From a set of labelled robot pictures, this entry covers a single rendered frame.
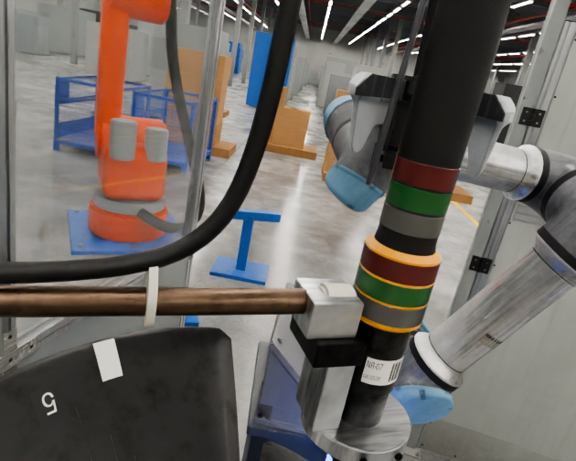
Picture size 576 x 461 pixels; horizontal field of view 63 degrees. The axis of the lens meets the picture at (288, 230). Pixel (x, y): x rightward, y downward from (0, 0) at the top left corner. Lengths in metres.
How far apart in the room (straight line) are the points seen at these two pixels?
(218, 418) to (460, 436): 2.22
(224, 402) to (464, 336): 0.52
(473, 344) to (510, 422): 1.71
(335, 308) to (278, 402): 0.74
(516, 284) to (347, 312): 0.60
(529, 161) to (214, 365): 0.62
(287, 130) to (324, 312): 9.19
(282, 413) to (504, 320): 0.45
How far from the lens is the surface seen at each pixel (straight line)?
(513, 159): 0.85
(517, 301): 0.84
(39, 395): 0.42
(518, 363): 2.41
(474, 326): 0.86
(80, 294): 0.23
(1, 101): 0.98
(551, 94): 2.10
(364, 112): 0.37
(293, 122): 9.41
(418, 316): 0.27
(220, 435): 0.44
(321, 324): 0.25
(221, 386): 0.45
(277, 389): 0.96
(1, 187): 1.01
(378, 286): 0.26
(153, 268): 0.23
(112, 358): 0.43
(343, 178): 0.61
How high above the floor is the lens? 1.67
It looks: 19 degrees down
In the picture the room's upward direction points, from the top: 11 degrees clockwise
